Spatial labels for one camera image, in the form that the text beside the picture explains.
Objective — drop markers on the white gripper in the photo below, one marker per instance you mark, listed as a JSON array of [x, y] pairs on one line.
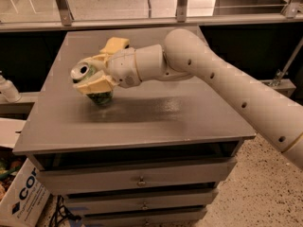
[[123, 66]]

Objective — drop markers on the green soda can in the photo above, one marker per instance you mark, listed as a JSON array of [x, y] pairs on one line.
[[100, 97]]

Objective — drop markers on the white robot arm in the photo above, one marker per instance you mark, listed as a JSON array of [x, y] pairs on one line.
[[184, 55]]

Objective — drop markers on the yellow sponge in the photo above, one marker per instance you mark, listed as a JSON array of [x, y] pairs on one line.
[[114, 44]]

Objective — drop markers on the white plastic bottle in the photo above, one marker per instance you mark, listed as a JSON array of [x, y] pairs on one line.
[[8, 90]]

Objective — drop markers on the grey drawer cabinet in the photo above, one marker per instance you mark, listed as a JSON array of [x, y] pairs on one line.
[[155, 122]]

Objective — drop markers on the top grey drawer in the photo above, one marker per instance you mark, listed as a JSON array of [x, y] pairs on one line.
[[100, 179]]

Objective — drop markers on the grey drawer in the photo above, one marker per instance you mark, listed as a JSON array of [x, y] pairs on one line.
[[142, 201], [145, 219], [100, 179]]

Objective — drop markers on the white cardboard box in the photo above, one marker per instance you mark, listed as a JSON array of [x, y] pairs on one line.
[[23, 198]]

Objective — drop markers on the middle grey drawer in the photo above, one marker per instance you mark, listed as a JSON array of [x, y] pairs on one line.
[[142, 201]]

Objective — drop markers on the bottom grey drawer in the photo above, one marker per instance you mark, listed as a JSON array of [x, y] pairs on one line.
[[145, 219]]

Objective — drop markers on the metal railing frame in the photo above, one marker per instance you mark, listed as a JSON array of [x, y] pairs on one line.
[[35, 15]]

